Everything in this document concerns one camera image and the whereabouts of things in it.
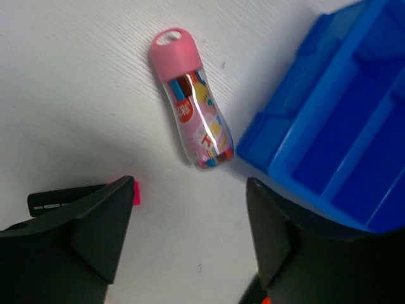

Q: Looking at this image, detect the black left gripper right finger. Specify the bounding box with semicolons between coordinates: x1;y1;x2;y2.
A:
241;177;404;303

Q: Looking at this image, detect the pink-capped marker tube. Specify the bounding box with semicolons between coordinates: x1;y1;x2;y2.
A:
149;28;234;170

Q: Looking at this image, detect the blue compartment tray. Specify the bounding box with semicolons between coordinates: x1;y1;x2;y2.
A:
237;1;404;233

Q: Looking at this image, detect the pink highlighter black body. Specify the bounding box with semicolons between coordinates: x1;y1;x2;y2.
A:
27;184;108;218

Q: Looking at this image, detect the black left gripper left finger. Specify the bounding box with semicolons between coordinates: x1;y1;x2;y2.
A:
1;176;135;303

